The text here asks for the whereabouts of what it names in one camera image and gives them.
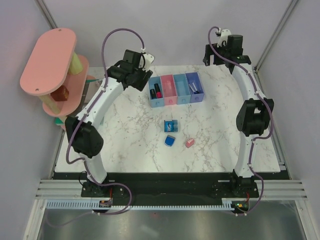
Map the white blue marker pen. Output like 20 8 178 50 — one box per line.
188 82 200 94

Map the blue round tape jar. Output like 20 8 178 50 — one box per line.
164 119 179 133

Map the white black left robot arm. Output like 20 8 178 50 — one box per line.
65 50 155 197

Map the stack of books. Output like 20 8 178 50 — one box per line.
56 75 102 119

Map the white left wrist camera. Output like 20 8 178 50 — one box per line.
139 52 155 71

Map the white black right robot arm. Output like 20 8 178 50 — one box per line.
203 29 274 197

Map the brown block on shelf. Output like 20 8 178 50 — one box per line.
50 85 69 102

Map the pink drawer bin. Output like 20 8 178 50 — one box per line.
160 74 178 106

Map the blue pencil sharpener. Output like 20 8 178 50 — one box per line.
164 135 176 147

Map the black pink highlighter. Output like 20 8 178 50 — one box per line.
154 83 162 99

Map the pink eraser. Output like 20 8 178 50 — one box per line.
185 138 195 148

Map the black blue highlighter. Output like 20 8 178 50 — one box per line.
150 89 157 100

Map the white slotted cable duct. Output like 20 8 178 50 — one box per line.
46 199 250 211

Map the sky blue drawer bin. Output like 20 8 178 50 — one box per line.
173 73 191 105

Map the light blue drawer bin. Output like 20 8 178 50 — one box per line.
148 76 165 108

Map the purple drawer bin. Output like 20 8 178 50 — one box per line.
185 72 205 103

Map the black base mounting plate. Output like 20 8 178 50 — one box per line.
53 170 295 205

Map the pink tiered wooden shelf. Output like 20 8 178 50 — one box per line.
20 28 89 129

